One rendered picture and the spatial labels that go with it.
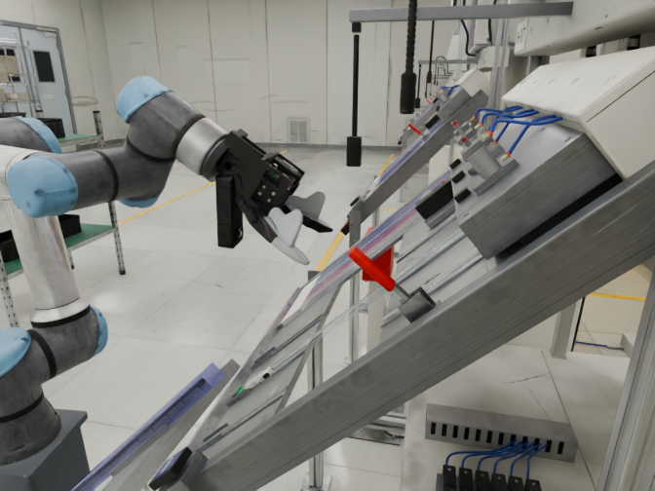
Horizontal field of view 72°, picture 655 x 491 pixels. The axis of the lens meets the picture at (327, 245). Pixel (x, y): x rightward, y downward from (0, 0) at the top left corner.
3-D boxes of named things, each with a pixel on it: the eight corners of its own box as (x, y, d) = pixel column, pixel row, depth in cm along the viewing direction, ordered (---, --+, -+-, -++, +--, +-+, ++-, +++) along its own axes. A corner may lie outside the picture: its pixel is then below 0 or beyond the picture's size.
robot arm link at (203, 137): (169, 164, 64) (196, 156, 71) (194, 183, 64) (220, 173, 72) (192, 119, 61) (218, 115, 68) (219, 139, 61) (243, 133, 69)
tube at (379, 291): (241, 397, 79) (237, 393, 79) (245, 393, 80) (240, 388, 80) (488, 218, 59) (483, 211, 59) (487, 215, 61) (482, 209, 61)
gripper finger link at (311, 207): (349, 208, 72) (301, 187, 67) (327, 237, 74) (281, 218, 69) (342, 198, 74) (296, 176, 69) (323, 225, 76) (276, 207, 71)
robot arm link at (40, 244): (26, 376, 100) (-57, 122, 85) (90, 345, 113) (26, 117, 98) (57, 388, 94) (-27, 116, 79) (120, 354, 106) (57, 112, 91)
